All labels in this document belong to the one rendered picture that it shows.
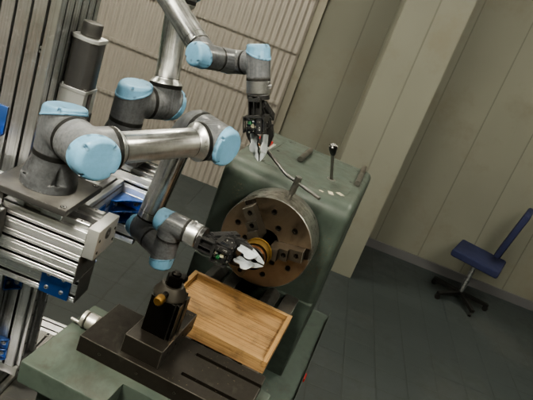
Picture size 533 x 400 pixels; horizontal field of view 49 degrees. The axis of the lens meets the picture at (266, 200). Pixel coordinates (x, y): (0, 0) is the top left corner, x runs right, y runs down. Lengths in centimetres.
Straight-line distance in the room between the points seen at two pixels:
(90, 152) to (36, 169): 22
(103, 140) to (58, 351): 51
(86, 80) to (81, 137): 38
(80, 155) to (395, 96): 306
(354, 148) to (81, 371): 317
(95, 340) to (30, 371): 15
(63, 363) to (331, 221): 101
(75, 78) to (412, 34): 280
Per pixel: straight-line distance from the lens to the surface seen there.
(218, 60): 182
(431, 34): 422
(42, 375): 144
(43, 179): 163
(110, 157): 150
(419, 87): 424
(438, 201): 530
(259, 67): 182
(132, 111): 204
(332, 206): 203
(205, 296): 192
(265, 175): 206
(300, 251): 188
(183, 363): 149
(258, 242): 183
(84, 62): 182
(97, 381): 144
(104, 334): 150
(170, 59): 212
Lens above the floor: 187
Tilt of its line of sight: 20 degrees down
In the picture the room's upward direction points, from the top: 21 degrees clockwise
